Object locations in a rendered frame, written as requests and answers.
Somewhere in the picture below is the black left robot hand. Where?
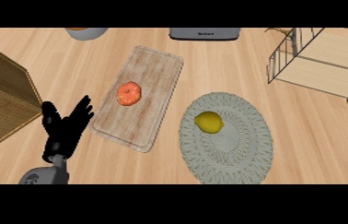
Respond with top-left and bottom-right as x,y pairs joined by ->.
41,94 -> 96,164

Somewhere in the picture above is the grey round pot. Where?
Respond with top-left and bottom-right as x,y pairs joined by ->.
64,28 -> 111,41

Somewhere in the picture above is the brown wicker basket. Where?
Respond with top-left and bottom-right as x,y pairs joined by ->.
0,52 -> 44,144

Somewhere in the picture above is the yellow lemon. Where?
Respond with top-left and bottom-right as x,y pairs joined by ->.
193,111 -> 226,135

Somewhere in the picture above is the orange red tomato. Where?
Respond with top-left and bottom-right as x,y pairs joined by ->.
115,81 -> 143,107

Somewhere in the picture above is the pale wooden cutting board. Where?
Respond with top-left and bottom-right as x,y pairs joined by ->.
90,45 -> 184,154

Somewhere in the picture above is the grey woven round placemat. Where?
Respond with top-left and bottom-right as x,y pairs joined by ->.
179,91 -> 274,185

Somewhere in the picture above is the wooden tiered wire shelf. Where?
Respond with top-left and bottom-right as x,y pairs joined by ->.
264,28 -> 348,103

